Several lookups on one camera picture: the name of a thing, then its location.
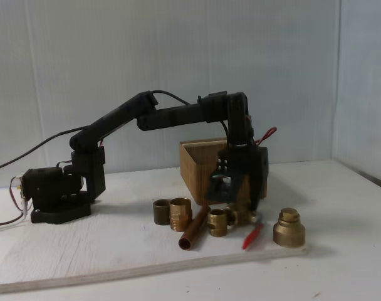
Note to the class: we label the stepped brass cap fitting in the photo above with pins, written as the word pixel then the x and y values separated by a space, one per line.
pixel 289 233

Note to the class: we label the slatted wooden box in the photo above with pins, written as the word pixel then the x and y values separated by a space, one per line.
pixel 196 175

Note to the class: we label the brass threaded nipple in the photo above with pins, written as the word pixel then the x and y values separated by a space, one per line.
pixel 218 223

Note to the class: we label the copper pipe piece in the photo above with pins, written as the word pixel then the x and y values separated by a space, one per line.
pixel 195 227

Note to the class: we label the copper-toned threaded coupling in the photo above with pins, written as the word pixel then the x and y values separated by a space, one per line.
pixel 180 216

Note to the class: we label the short dark brass sleeve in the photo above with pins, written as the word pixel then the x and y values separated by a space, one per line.
pixel 161 213

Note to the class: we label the white plywood board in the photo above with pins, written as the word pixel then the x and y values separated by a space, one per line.
pixel 99 251

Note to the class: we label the white motor controller board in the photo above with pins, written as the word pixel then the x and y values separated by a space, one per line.
pixel 20 188

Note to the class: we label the black gripper camera mount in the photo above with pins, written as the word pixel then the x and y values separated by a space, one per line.
pixel 215 192

